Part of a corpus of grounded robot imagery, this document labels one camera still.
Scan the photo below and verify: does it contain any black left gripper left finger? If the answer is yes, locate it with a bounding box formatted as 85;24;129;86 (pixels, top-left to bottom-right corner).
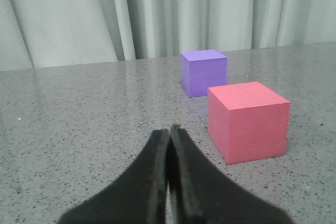
58;129;169;223

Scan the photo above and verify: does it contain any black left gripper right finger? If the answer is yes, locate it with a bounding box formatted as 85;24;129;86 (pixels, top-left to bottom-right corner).
169;124;293;223

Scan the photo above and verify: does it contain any pink foam cube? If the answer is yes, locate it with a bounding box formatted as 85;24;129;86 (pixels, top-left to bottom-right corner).
208;82;290;165

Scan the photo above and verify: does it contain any purple foam cube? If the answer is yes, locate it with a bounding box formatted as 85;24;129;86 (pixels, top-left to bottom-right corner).
180;49;228;98

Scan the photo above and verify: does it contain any grey-green curtain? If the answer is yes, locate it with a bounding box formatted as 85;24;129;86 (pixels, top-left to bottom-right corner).
1;0;335;71

